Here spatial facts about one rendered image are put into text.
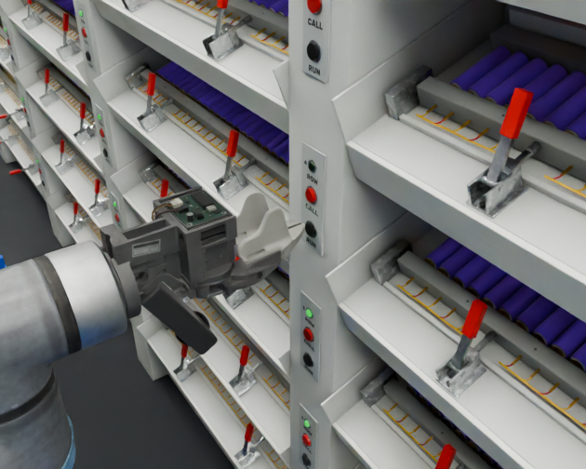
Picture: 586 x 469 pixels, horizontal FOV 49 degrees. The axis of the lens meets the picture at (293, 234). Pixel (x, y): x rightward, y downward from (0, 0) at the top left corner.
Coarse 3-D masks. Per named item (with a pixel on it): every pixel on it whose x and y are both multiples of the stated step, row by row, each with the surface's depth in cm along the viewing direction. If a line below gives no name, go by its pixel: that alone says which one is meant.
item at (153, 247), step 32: (192, 192) 64; (160, 224) 59; (192, 224) 59; (224, 224) 60; (128, 256) 57; (160, 256) 59; (192, 256) 59; (224, 256) 62; (128, 288) 57; (192, 288) 61
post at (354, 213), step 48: (288, 0) 61; (336, 0) 56; (384, 0) 56; (432, 0) 59; (288, 48) 64; (336, 48) 58; (384, 48) 59; (336, 96) 60; (336, 144) 62; (336, 192) 65; (336, 240) 68; (336, 336) 75; (336, 384) 80
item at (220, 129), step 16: (144, 80) 119; (160, 80) 115; (176, 96) 109; (192, 112) 104; (208, 112) 103; (192, 128) 104; (208, 128) 102; (224, 128) 98; (240, 144) 94; (256, 144) 93; (272, 160) 89; (272, 176) 90; (288, 176) 86
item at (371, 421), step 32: (352, 384) 81; (384, 384) 82; (352, 416) 83; (384, 416) 81; (416, 416) 78; (352, 448) 81; (384, 448) 79; (416, 448) 77; (448, 448) 68; (480, 448) 74
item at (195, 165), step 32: (128, 64) 119; (160, 64) 123; (128, 96) 119; (160, 96) 116; (128, 128) 118; (160, 128) 108; (192, 160) 99; (256, 192) 90; (288, 192) 88; (288, 256) 78
